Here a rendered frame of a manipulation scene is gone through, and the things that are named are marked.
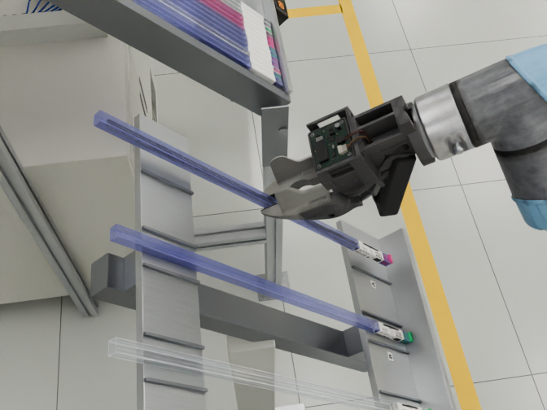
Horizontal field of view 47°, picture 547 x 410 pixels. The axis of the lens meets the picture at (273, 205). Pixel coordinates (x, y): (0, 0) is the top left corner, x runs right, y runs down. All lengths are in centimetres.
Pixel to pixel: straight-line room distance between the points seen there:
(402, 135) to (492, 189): 138
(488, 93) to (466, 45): 178
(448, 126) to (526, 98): 8
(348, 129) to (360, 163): 4
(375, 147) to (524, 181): 16
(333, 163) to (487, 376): 117
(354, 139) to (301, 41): 171
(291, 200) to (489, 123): 23
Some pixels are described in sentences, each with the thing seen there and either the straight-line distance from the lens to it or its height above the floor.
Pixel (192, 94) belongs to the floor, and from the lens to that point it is 220.
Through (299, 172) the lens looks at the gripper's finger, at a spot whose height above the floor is 98.
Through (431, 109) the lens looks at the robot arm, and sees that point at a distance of 68.
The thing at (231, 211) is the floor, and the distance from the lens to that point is 190.
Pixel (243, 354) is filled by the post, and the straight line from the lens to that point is 82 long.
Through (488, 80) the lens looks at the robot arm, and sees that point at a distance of 69.
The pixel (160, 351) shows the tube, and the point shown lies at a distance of 57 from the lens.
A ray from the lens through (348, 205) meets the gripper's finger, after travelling 72.
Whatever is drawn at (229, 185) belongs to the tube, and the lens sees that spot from 72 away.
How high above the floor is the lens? 159
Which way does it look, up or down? 57 degrees down
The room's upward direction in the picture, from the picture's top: straight up
